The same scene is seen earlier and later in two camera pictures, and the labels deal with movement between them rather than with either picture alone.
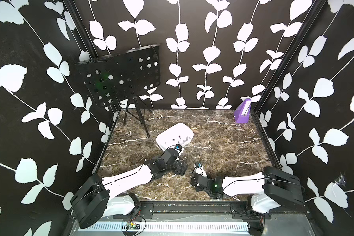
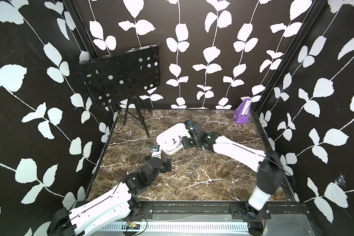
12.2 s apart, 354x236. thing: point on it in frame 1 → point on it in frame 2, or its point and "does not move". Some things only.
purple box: [242, 112] does not move
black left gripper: [178, 170] → [164, 168]
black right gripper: [196, 190] → [185, 143]
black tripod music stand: [113, 78] does not move
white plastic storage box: [180, 133] does not move
